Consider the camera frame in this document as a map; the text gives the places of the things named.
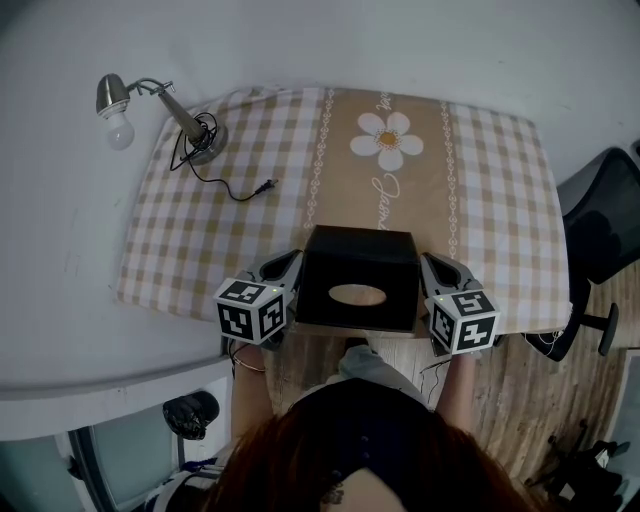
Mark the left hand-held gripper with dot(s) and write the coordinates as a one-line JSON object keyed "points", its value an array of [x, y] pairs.
{"points": [[245, 315]]}

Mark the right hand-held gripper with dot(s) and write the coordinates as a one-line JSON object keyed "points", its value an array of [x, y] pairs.
{"points": [[465, 325]]}

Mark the black tissue box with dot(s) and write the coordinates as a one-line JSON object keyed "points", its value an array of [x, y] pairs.
{"points": [[350, 270]]}

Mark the person's right forearm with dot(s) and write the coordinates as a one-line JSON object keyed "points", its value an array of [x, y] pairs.
{"points": [[457, 390]]}

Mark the person's left forearm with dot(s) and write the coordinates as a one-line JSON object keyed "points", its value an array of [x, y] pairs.
{"points": [[250, 395]]}

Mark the checkered flower tablecloth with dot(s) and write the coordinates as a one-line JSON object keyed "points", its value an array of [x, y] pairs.
{"points": [[210, 225]]}

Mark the person's dark shoe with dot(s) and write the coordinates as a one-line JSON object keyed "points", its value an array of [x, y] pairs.
{"points": [[356, 344]]}

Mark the person's light trousers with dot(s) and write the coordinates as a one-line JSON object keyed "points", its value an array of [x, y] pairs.
{"points": [[370, 367]]}

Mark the black mesh office chair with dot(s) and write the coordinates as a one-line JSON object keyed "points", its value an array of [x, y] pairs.
{"points": [[600, 235]]}

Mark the person's dark top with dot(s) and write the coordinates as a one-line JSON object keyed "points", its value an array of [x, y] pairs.
{"points": [[360, 415]]}

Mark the metal desk lamp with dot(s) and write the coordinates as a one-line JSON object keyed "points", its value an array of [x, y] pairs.
{"points": [[187, 122]]}

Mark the black wheeled chair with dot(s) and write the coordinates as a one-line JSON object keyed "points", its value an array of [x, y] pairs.
{"points": [[595, 465]]}

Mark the striped bag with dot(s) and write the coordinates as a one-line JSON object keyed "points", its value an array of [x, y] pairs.
{"points": [[175, 492]]}

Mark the dark window frame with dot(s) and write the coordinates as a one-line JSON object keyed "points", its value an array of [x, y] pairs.
{"points": [[82, 465]]}

